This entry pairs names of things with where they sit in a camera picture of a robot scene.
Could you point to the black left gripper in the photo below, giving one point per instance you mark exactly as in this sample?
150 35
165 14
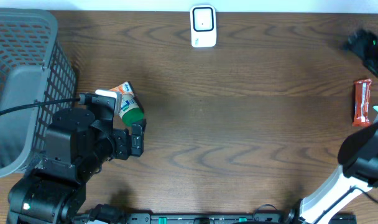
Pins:
125 147

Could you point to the green cap bottle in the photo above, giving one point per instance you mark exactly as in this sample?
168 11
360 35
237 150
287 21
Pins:
130 112

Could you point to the orange chocolate bar wrapper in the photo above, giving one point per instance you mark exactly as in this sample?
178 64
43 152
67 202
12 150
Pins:
362 99

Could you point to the orange Kleenex tissue pack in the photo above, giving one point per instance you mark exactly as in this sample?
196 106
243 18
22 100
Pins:
123 89

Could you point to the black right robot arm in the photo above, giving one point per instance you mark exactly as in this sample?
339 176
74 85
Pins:
357 172

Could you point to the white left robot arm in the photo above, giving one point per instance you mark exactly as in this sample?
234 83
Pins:
77 143

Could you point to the white barcode scanner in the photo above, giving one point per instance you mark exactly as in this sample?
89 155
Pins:
203 26

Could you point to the grey plastic mesh basket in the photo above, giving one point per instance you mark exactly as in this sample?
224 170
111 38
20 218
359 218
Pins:
33 68

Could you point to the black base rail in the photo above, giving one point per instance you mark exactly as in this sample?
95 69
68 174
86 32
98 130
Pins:
107 214

